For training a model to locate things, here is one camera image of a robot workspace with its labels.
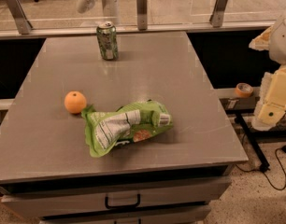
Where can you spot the right metal railing bracket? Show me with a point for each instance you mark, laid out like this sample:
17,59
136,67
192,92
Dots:
216,18

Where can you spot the lower grey drawer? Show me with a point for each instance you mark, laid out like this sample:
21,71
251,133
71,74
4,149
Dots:
169,215

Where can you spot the orange tape roll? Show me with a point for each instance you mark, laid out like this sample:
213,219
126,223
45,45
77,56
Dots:
244,90

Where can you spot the left metal railing bracket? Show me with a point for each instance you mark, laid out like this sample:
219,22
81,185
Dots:
24,27

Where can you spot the grey drawer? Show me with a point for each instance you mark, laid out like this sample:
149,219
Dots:
105,198
169,215

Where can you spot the metal railing bracket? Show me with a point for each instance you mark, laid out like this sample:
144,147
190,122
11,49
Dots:
142,16
216,18
24,27

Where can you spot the upper grey drawer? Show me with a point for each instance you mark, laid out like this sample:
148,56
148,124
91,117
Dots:
105,198

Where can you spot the middle metal railing bracket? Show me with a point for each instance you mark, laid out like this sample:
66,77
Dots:
142,16

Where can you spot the green soda can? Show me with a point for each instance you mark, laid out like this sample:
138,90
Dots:
107,40

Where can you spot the orange fruit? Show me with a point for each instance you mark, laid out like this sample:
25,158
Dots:
75,102

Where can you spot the black table leg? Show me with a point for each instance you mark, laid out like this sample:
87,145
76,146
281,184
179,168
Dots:
264,163

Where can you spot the green rice chip bag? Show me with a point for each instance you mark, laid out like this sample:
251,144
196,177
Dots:
131,123

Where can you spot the foam-padded gripper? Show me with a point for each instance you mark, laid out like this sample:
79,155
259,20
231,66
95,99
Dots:
281,41

